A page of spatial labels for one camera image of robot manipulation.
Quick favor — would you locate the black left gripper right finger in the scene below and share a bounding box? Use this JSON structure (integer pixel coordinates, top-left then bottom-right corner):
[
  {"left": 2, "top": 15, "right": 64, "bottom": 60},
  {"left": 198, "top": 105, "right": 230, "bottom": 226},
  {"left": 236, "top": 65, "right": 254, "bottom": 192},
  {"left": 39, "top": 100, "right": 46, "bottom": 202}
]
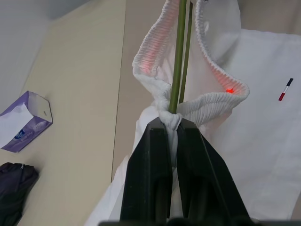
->
[{"left": 176, "top": 117, "right": 250, "bottom": 219}]

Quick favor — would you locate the white tissue sheet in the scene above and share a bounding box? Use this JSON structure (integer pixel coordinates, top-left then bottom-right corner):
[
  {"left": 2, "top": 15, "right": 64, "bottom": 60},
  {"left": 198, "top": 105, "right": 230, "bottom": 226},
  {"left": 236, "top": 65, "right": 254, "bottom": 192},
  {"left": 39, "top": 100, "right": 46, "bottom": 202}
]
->
[{"left": 0, "top": 103, "right": 34, "bottom": 147}]

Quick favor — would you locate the purple tissue box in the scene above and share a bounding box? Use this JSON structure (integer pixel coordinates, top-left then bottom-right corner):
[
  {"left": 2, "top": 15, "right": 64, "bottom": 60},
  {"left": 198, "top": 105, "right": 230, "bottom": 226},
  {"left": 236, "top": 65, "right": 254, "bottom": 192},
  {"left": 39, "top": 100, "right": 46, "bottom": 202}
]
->
[{"left": 0, "top": 90, "right": 54, "bottom": 154}]

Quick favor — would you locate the green rod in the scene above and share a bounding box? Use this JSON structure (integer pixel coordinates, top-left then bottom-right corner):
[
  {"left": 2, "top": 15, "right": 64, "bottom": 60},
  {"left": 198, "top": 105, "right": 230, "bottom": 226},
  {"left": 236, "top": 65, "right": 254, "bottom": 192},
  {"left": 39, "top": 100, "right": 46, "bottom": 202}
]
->
[{"left": 167, "top": 0, "right": 194, "bottom": 114}]

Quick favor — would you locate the black fabric bag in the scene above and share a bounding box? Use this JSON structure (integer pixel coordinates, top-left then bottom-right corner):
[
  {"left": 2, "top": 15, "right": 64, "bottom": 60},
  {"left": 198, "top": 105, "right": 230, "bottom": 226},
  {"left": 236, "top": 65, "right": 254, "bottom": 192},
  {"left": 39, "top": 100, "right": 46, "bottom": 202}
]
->
[{"left": 0, "top": 161, "right": 40, "bottom": 226}]

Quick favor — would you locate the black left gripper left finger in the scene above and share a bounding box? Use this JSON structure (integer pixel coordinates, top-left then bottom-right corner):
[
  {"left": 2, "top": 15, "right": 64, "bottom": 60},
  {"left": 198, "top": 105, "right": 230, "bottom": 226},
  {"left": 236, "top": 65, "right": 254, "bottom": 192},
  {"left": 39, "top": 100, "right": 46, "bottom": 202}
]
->
[{"left": 119, "top": 117, "right": 174, "bottom": 224}]

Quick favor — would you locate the white ribbed-cuff garment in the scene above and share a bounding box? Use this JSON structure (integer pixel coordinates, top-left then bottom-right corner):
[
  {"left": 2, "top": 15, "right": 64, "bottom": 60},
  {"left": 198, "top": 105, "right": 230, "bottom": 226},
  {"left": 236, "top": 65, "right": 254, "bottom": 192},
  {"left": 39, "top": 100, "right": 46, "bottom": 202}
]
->
[{"left": 84, "top": 0, "right": 301, "bottom": 226}]

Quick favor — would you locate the red and black marker pen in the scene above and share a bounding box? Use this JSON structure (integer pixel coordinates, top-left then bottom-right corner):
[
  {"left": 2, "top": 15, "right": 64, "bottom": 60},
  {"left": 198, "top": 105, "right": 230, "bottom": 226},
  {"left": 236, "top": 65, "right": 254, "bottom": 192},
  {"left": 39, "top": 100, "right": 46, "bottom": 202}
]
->
[{"left": 278, "top": 78, "right": 294, "bottom": 102}]

